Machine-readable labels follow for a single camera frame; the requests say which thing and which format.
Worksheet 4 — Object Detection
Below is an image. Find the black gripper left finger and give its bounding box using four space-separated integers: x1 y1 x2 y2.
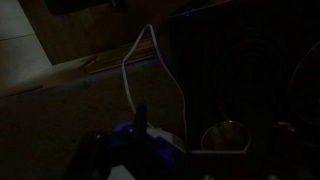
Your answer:
68 129 113 180

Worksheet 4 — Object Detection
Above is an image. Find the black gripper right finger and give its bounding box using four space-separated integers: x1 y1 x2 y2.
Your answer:
268 121 301 180

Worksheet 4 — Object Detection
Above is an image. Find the small steel pot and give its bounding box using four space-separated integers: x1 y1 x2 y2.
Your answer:
199 119 253 155

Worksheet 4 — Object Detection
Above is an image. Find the wooden cabinet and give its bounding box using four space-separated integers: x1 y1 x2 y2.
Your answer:
18 0 174 68

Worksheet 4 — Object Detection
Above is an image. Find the white power cable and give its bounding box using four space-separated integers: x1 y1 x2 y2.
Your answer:
121 23 188 152

